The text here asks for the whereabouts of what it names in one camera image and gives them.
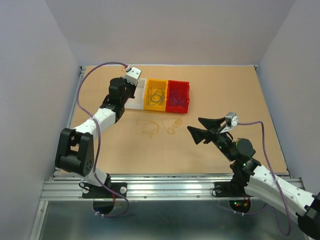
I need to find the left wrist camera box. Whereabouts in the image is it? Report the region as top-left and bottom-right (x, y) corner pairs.
(124, 66), (142, 86)

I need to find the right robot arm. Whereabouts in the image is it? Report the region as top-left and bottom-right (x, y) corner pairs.
(187, 112), (320, 240)

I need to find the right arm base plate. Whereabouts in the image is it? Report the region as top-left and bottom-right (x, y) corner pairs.
(211, 181), (249, 198)

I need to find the aluminium mounting rail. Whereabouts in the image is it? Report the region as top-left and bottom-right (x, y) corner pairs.
(39, 172), (308, 202)

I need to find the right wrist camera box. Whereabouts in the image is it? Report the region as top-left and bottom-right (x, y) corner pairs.
(220, 112), (238, 133)

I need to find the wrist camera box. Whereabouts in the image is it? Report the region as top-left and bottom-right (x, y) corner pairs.
(124, 66), (142, 86)
(220, 112), (238, 133)

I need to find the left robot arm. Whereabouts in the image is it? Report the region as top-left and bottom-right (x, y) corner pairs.
(55, 77), (137, 197)

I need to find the yellow plastic bin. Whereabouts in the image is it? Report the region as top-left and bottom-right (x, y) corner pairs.
(143, 78), (169, 112)

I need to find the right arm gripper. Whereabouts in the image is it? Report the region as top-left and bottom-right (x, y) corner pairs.
(187, 116), (235, 162)

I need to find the blue wire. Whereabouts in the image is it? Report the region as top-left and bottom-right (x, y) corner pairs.
(146, 87), (166, 106)

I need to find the red plastic bin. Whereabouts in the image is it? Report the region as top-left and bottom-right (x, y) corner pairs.
(165, 80), (190, 114)

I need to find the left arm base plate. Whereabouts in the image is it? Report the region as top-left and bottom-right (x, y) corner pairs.
(79, 182), (128, 199)

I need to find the white plastic bin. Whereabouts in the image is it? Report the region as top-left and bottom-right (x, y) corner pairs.
(124, 78), (147, 110)

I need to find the yellow wire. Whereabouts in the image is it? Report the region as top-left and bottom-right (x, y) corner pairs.
(161, 116), (184, 135)
(136, 117), (161, 139)

